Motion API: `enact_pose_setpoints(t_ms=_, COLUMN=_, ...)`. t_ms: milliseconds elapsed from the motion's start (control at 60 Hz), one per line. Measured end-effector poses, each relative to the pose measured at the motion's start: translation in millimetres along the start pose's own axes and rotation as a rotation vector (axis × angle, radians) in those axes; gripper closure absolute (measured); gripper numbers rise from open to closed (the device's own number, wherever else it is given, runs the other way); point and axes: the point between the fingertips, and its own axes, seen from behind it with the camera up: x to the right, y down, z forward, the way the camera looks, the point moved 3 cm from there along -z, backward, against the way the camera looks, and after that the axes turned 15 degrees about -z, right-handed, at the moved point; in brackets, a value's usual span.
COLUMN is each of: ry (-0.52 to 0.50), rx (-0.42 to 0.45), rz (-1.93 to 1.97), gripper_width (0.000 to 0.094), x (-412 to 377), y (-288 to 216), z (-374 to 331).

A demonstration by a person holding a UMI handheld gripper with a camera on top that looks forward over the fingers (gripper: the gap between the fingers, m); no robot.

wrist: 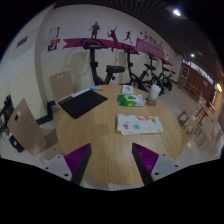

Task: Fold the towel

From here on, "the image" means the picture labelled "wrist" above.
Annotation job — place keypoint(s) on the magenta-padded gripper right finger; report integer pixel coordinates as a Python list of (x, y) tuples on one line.
[(144, 159)]

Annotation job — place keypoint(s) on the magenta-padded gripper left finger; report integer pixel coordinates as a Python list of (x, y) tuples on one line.
[(79, 159)]

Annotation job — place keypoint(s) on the white towel with colourful print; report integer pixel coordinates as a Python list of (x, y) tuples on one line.
[(140, 125)]

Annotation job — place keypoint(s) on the black rectangular mat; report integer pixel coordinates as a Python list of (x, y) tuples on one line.
[(81, 103)]

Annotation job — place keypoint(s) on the brown round coaster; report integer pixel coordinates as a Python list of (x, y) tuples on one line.
[(150, 102)]

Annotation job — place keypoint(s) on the green wet wipes pack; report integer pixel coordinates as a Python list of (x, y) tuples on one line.
[(131, 100)]

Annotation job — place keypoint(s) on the wooden chair with cutout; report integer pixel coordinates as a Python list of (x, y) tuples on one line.
[(25, 126)]

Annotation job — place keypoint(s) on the white cup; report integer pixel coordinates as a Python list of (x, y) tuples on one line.
[(154, 92)]

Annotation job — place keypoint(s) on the group of wooden chairs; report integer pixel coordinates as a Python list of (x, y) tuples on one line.
[(201, 123)]

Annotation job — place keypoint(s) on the small white tissue pack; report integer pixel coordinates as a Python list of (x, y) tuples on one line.
[(127, 89)]

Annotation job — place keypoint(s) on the blue and orange tube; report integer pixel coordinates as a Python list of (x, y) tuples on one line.
[(96, 88)]

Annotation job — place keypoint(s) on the black exercise bike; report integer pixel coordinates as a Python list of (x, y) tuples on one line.
[(94, 61), (130, 66), (166, 78), (154, 78)]

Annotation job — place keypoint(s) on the ceiling lights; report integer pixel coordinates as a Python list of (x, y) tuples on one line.
[(176, 12)]

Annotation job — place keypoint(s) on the wall poster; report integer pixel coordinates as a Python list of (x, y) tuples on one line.
[(53, 35)]

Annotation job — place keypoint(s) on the dark wall sign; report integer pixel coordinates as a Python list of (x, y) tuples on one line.
[(22, 41)]

